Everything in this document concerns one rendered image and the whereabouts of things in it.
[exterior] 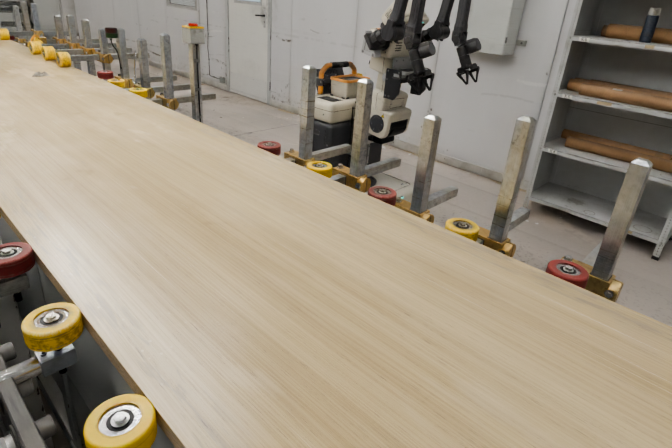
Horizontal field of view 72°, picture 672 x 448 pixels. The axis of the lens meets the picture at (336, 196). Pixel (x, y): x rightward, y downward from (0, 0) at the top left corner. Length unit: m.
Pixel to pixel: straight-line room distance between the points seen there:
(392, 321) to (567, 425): 0.28
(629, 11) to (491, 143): 1.34
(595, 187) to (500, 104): 0.98
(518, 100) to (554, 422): 3.48
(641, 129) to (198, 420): 3.52
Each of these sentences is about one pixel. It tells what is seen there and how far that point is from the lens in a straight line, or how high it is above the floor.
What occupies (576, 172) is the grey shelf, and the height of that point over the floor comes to 0.27.
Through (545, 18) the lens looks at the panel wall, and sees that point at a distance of 3.98.
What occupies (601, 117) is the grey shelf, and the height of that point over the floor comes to 0.71.
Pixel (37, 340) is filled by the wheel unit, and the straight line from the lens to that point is 0.84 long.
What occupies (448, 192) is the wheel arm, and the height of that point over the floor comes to 0.82.
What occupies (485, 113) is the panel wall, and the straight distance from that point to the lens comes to 4.19.
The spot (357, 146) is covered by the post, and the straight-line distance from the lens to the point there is 1.46.
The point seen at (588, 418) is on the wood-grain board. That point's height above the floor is 0.90.
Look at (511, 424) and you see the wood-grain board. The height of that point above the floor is 0.90.
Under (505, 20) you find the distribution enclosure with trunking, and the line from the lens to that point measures 3.84.
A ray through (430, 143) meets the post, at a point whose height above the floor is 1.04.
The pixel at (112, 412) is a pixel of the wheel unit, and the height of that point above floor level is 0.91.
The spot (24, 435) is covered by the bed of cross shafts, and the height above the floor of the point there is 0.84.
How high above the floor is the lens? 1.40
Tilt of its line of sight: 24 degrees down
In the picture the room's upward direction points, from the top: 5 degrees clockwise
